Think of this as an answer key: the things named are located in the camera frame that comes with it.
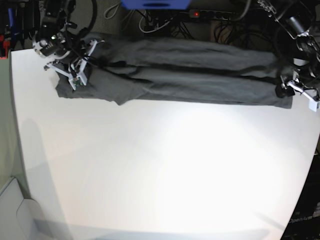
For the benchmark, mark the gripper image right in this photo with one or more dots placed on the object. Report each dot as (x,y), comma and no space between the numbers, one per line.
(290,83)

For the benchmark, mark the red clamp at table corner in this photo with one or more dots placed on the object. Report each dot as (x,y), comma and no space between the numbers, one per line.
(5,44)

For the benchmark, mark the black power strip red light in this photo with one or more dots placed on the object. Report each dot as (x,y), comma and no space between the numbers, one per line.
(211,15)

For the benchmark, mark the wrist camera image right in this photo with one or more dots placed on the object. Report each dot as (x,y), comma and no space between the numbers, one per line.
(314,105)

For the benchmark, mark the blue box at top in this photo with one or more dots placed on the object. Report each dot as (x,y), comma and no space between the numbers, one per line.
(155,4)

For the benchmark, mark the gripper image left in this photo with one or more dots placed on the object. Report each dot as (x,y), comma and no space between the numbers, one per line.
(73,64)

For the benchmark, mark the dark grey t-shirt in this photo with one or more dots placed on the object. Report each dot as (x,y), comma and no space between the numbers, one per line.
(177,69)

